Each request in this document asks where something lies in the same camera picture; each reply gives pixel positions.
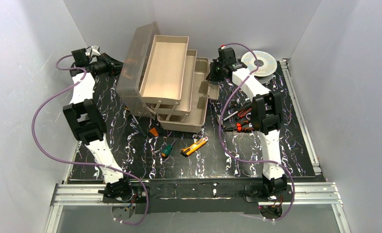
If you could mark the red black cutter tool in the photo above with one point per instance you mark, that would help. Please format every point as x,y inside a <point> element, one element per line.
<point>242,113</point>

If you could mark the white filament spool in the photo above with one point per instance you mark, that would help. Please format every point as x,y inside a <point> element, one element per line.
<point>265,64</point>

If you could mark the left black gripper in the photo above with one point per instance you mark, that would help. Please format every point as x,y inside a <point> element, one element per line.
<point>112,66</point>

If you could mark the orange black pliers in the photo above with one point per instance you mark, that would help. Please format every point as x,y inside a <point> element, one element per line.
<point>241,127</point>

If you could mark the translucent brown beige tool box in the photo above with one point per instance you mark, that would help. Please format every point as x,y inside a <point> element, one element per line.
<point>162,78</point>

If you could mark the orange black scraper tool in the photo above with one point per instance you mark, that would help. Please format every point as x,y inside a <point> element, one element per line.
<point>152,132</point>

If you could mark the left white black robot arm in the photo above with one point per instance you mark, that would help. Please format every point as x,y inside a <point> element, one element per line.
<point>87,123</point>

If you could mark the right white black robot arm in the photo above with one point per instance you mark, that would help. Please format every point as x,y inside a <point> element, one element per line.
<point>266,117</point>

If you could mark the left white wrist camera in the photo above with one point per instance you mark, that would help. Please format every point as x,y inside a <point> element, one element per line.
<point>93,51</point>

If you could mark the black marbled table mat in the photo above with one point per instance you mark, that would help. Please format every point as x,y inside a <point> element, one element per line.
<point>141,156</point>

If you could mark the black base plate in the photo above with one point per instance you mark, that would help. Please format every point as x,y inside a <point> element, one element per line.
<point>245,195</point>

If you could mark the yellow black utility knife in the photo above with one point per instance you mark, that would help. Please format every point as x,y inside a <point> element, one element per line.
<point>194,147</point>

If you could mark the green stubby screwdriver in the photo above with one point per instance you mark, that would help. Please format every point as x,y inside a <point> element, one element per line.
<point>167,151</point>

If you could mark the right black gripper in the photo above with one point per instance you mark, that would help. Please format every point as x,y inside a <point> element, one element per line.
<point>217,72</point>

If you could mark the silver wrench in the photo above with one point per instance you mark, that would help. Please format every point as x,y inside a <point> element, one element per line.
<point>230,116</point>

